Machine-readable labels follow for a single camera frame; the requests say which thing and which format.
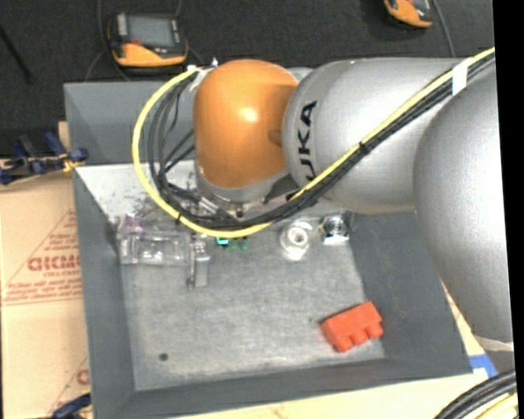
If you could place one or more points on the clear plastic box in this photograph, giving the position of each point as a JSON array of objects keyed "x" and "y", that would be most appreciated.
[{"x": 151, "y": 248}]

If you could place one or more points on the red toy brick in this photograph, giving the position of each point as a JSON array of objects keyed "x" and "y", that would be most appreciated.
[{"x": 351, "y": 328}]

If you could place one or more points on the grey metal bin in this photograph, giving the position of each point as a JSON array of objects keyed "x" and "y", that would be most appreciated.
[{"x": 233, "y": 321}]

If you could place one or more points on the small clear glass jar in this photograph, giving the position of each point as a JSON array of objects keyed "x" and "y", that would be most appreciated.
[{"x": 335, "y": 229}]

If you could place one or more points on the brown cardboard board, red print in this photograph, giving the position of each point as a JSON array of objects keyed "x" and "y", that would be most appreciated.
[{"x": 39, "y": 333}]

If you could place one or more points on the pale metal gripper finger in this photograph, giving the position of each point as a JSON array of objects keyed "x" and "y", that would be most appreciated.
[
  {"x": 202, "y": 266},
  {"x": 190, "y": 275}
]

